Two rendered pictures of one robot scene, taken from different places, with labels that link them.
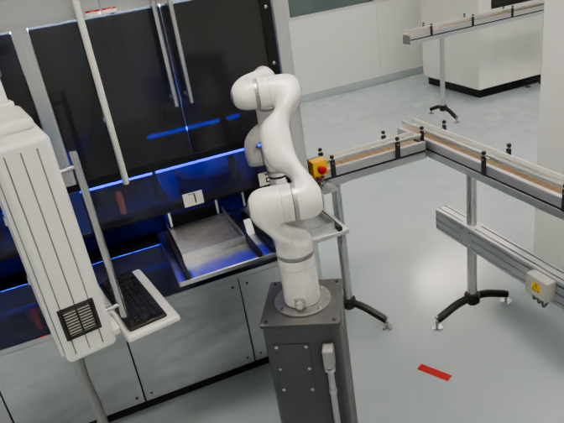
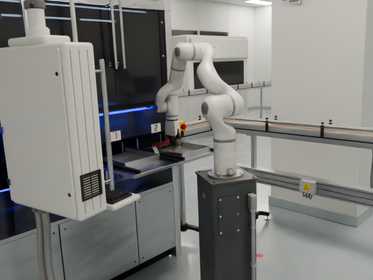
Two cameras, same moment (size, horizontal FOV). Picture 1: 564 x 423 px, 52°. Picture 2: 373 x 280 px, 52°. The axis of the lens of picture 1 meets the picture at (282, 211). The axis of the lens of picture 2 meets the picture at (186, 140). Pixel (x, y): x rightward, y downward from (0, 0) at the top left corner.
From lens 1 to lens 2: 120 cm
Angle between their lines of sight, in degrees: 30
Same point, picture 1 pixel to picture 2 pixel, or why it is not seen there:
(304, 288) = (233, 160)
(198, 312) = (109, 223)
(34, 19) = not seen: outside the picture
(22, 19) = not seen: outside the picture
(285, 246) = (226, 130)
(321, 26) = not seen: hidden behind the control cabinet
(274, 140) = (211, 71)
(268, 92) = (200, 49)
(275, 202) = (223, 101)
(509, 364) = (289, 244)
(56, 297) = (81, 164)
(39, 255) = (76, 128)
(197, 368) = (104, 271)
